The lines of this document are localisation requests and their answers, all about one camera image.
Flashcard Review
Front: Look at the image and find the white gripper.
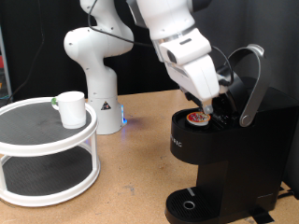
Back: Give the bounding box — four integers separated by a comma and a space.
164, 53, 221, 115

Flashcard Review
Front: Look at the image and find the black power cable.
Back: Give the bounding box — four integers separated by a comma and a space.
276, 186, 295, 201

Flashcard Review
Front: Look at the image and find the white two-tier turntable rack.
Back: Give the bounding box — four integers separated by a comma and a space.
0, 96, 101, 208

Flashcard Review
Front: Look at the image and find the black Keurig coffee machine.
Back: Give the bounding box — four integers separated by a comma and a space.
164, 43, 299, 224

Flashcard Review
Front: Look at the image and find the black hanging cable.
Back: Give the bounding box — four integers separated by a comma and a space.
4, 0, 46, 102

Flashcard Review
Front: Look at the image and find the metal shelf frame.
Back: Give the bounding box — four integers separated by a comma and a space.
0, 26, 13, 101

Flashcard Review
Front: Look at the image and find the white mug with green handle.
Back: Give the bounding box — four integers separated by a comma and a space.
50, 91, 88, 130

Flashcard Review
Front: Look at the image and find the black curtain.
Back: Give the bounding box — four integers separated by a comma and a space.
0, 0, 183, 101

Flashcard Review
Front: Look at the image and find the black tape strip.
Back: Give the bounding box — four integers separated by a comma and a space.
249, 207, 276, 224

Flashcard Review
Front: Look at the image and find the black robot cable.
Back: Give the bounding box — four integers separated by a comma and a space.
87, 0, 235, 88

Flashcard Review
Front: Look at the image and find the orange-rimmed coffee pod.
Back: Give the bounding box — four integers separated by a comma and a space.
185, 111, 212, 127

